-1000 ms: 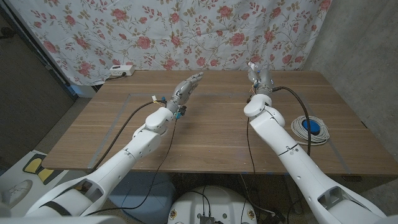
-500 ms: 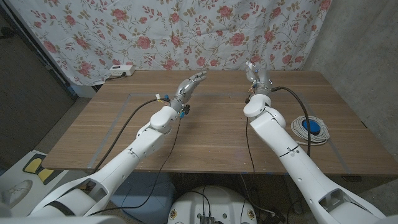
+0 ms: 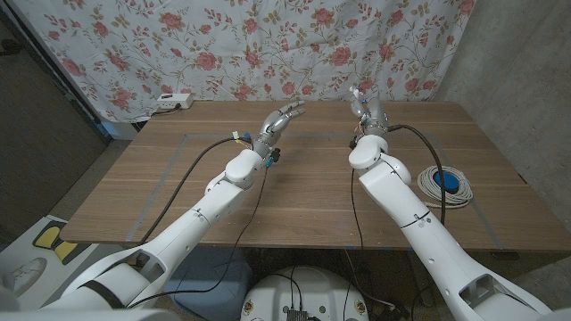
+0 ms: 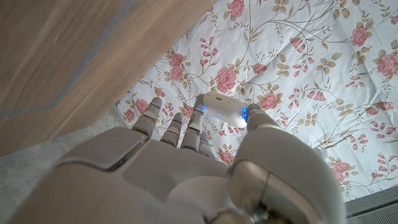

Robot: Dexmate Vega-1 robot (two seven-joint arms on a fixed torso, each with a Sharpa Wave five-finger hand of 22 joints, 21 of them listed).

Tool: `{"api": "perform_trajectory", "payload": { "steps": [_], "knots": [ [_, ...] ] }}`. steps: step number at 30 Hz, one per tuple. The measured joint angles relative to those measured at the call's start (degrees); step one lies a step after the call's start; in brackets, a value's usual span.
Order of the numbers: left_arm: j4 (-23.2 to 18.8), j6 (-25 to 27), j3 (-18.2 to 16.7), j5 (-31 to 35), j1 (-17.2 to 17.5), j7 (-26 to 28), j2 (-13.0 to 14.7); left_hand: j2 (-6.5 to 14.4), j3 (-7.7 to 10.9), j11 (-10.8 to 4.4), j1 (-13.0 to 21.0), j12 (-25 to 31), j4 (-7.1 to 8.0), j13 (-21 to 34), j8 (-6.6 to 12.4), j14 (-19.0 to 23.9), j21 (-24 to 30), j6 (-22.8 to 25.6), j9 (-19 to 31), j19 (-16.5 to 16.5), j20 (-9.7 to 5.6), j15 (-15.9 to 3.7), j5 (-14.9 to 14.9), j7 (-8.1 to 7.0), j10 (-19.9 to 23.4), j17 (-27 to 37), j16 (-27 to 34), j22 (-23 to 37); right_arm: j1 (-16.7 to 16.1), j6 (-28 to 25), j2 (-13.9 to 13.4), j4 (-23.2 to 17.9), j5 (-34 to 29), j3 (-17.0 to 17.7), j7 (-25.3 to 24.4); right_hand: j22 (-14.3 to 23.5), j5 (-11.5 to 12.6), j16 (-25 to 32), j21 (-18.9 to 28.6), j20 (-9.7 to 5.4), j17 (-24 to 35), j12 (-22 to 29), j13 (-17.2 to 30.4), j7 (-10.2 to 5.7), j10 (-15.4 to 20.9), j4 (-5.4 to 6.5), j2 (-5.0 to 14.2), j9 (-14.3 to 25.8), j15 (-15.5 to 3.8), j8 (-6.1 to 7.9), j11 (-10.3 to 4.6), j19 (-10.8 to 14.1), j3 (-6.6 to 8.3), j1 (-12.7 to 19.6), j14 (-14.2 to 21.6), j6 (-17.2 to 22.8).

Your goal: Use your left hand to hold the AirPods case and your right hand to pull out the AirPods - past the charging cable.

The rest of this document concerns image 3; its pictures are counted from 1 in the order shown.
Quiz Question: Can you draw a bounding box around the white storage box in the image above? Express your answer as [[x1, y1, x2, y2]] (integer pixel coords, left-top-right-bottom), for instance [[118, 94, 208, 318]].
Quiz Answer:
[[101, 119, 139, 142]]

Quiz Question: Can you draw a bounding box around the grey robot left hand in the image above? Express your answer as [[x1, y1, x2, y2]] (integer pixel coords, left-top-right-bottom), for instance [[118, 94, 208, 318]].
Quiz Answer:
[[252, 100, 307, 157]]

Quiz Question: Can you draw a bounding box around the coiled white cable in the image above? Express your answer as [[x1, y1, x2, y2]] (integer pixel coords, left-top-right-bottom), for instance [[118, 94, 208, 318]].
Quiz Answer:
[[417, 165, 474, 210]]

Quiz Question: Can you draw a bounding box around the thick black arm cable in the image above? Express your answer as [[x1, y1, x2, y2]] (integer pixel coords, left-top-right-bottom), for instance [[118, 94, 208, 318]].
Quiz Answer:
[[386, 124, 447, 226], [137, 136, 255, 246]]

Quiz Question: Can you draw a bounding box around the floral rose backdrop cloth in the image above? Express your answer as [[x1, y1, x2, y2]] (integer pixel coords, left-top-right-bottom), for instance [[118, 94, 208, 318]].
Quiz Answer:
[[11, 0, 477, 124]]

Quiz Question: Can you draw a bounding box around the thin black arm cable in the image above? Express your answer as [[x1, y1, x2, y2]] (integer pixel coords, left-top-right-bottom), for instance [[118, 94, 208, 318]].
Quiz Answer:
[[343, 167, 365, 321], [127, 164, 269, 309]]

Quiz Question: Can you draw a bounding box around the white shoe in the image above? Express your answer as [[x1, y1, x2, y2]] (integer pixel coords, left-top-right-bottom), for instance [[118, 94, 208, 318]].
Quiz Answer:
[[2, 257, 48, 298]]

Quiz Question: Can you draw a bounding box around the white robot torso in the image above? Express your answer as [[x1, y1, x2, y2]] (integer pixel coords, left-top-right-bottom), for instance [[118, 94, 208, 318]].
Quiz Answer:
[[239, 266, 370, 321]]

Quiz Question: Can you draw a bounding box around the black power strip cord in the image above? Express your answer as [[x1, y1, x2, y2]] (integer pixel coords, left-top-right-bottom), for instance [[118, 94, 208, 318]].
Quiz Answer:
[[151, 103, 183, 117]]

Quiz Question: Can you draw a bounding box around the blue round pedal button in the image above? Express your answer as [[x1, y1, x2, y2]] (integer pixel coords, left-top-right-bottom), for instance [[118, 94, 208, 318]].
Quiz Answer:
[[434, 170, 460, 194]]

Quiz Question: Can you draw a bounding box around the white power strip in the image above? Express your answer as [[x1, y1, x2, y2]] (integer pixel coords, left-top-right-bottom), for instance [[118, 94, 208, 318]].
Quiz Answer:
[[156, 92, 194, 111]]

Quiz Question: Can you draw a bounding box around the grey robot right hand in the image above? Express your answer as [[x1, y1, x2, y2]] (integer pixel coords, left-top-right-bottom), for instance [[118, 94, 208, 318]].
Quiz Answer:
[[348, 86, 390, 138]]

